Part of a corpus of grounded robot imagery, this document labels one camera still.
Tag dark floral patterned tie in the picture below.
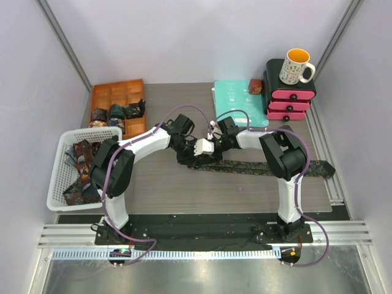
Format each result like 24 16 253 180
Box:
183 155 336 179

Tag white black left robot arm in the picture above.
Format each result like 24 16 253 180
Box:
89 114 197 244

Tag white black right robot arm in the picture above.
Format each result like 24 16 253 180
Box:
215 117 307 242

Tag teal booklet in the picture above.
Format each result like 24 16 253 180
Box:
212 80 269 127

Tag small brown box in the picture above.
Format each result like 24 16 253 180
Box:
248 78 263 95

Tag black pink drawer organizer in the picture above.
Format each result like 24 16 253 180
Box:
262 59 317 122

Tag rolled navy dotted tie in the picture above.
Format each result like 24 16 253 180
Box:
108 118 126 134

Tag rolled dark green tie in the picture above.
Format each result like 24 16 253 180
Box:
108 104 126 120

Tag orange wooden compartment tray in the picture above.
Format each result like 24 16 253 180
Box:
89 79 147 139

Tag rolled gold floral tie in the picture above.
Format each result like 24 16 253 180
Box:
89 120 108 128

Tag rolled brown tie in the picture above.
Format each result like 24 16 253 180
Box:
91 108 108 122

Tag floral mug orange inside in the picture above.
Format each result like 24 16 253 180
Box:
279 48 316 85

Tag red patterned tie in basket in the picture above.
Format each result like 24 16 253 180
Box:
62 140 100 206

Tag white plastic basket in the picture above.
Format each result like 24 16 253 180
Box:
47 127 123 212

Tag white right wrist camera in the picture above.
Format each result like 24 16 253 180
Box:
207 121 222 140

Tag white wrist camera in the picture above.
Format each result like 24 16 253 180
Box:
207 121 222 140
194 138 214 156

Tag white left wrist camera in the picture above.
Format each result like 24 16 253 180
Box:
194 138 214 156

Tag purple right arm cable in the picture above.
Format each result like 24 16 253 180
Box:
213 109 330 270

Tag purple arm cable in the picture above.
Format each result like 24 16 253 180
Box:
101 104 215 270
213 109 330 270

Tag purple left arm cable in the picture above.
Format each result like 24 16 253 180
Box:
101 104 215 270

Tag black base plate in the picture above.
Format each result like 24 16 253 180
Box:
92 213 313 249

